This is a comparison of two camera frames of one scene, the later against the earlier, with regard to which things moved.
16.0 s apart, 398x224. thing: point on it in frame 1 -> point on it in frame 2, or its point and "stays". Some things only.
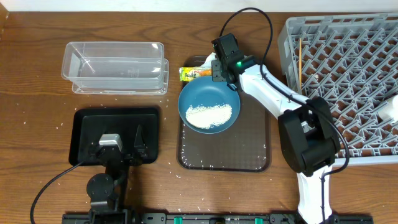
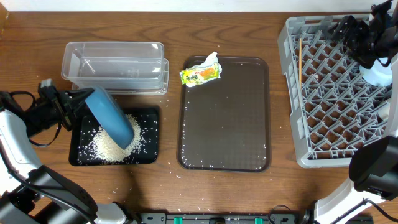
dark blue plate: [208, 107] -> [112, 117]
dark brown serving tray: [245, 147] stays
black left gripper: [118, 154] -> [65, 109]
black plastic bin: [86, 127] stays
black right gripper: [221, 68] -> [357, 30]
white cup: [390, 110] stays
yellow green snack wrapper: [188, 73] stays
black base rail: [209, 218] stays
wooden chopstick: [300, 60] stays
